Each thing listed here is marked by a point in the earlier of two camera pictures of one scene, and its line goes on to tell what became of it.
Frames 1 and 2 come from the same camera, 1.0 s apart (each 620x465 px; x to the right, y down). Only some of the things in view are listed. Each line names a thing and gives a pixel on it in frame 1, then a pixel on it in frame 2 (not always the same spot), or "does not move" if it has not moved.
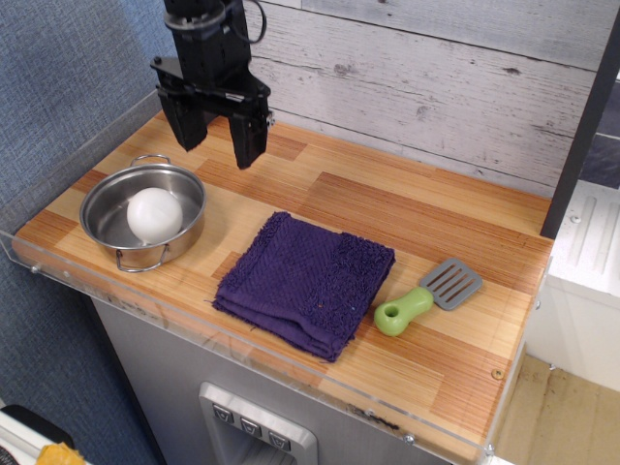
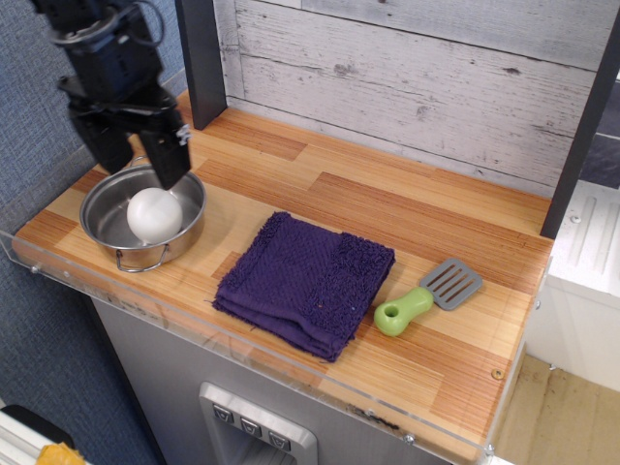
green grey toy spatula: x=447 y=287 does not move
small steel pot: x=105 y=205 does not move
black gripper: x=211 y=69 -> x=113 y=77
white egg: x=154 y=215 does not move
